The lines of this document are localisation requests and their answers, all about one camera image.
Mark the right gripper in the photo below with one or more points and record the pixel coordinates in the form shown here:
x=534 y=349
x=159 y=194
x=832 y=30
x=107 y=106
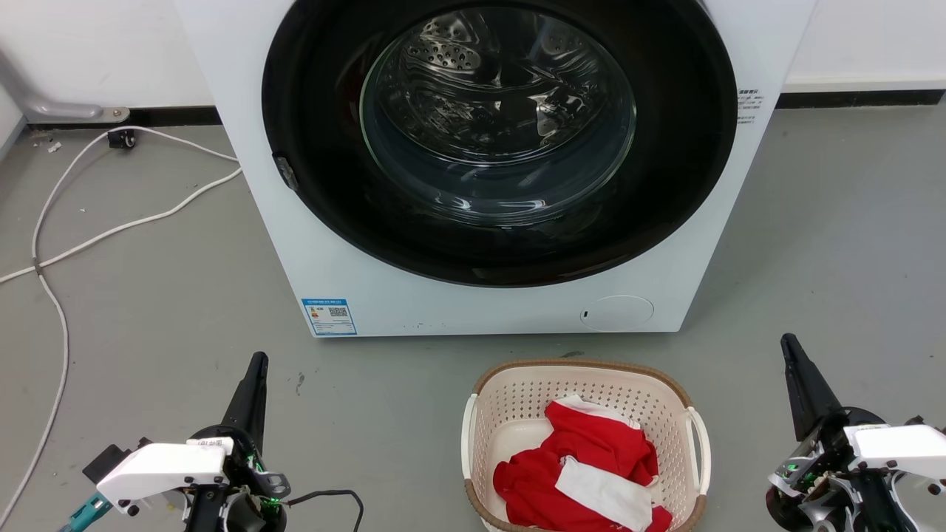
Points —
x=828 y=465

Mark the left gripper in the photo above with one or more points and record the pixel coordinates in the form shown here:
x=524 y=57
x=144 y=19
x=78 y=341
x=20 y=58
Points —
x=251 y=480

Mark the cream plastic laundry basket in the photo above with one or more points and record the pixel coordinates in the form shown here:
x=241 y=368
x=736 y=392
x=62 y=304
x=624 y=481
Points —
x=517 y=403

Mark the blue energy label sticker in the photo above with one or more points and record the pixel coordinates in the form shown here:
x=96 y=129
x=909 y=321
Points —
x=329 y=316

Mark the white front-load washing machine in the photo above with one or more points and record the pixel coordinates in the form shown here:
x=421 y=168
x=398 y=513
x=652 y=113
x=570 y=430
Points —
x=384 y=295

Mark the round white filter cover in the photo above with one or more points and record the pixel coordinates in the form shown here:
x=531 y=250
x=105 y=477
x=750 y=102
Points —
x=617 y=312

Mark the red and white garment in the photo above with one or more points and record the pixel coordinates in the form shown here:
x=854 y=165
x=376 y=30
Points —
x=591 y=458

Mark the grey washer door latch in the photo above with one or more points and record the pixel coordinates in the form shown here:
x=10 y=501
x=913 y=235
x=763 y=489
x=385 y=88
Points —
x=285 y=171

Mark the black round washer door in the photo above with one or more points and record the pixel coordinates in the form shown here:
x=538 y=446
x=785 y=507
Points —
x=665 y=185

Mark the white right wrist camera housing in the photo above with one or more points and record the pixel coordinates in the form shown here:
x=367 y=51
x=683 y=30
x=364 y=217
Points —
x=898 y=445

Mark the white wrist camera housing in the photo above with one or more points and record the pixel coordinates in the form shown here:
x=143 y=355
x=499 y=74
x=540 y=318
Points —
x=159 y=469
x=898 y=445

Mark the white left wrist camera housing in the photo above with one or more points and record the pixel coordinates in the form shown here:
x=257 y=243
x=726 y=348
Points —
x=159 y=469

